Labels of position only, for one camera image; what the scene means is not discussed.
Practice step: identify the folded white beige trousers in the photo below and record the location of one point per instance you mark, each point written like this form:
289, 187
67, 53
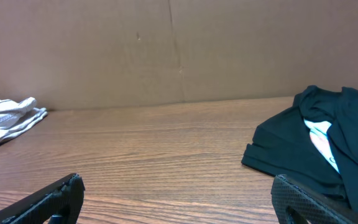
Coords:
17, 118

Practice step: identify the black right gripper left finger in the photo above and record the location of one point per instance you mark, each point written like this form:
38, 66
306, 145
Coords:
59, 202

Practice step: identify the plain black t-shirt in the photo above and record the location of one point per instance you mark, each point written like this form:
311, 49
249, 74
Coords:
282, 145

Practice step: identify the light blue printed t-shirt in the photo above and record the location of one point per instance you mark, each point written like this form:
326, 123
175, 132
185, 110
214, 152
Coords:
332, 118

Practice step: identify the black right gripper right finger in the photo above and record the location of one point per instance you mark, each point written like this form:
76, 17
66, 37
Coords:
295, 203

